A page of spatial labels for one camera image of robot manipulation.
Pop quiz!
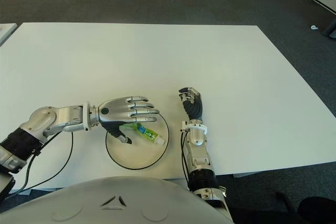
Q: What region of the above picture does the green white toothpaste tube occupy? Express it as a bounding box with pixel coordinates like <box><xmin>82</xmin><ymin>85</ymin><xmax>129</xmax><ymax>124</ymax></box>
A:
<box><xmin>119</xmin><ymin>122</ymin><xmax>166</xmax><ymax>146</ymax></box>

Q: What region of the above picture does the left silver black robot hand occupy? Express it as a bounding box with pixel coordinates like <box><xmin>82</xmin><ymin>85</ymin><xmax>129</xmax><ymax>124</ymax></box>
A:
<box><xmin>97</xmin><ymin>94</ymin><xmax>160</xmax><ymax>146</ymax></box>

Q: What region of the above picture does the dark grey chair base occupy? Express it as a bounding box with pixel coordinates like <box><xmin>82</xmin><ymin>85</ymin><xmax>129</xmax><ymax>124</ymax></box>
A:
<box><xmin>322</xmin><ymin>18</ymin><xmax>336</xmax><ymax>38</ymax></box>

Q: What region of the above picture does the thin black cable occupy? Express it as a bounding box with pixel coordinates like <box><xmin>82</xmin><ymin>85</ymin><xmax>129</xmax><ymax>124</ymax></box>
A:
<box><xmin>14</xmin><ymin>131</ymin><xmax>74</xmax><ymax>195</ymax></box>

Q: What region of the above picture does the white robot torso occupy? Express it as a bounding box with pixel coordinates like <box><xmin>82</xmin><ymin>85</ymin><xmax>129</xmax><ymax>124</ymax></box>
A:
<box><xmin>0</xmin><ymin>176</ymin><xmax>234</xmax><ymax>224</ymax></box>

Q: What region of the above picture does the white plate with black rim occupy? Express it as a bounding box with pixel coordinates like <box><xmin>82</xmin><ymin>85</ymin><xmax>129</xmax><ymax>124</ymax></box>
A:
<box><xmin>105</xmin><ymin>112</ymin><xmax>170</xmax><ymax>170</ymax></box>

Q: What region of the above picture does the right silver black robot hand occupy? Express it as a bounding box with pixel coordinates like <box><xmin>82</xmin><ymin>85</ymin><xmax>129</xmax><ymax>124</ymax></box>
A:
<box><xmin>178</xmin><ymin>86</ymin><xmax>204</xmax><ymax>121</ymax></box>

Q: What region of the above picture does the black chair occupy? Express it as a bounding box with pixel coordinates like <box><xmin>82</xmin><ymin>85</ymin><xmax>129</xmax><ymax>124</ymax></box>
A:
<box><xmin>274</xmin><ymin>190</ymin><xmax>336</xmax><ymax>224</ymax></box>

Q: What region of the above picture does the small white side table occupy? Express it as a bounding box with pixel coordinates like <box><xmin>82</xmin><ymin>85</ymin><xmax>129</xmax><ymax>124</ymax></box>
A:
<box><xmin>0</xmin><ymin>23</ymin><xmax>17</xmax><ymax>46</ymax></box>

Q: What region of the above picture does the thick black cable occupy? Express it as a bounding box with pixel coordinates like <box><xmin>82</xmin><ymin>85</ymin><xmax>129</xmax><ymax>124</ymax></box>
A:
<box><xmin>4</xmin><ymin>140</ymin><xmax>53</xmax><ymax>200</ymax></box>

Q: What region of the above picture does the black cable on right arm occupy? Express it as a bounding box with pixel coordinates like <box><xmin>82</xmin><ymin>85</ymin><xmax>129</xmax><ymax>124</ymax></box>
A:
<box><xmin>180</xmin><ymin>129</ymin><xmax>192</xmax><ymax>190</ymax></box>

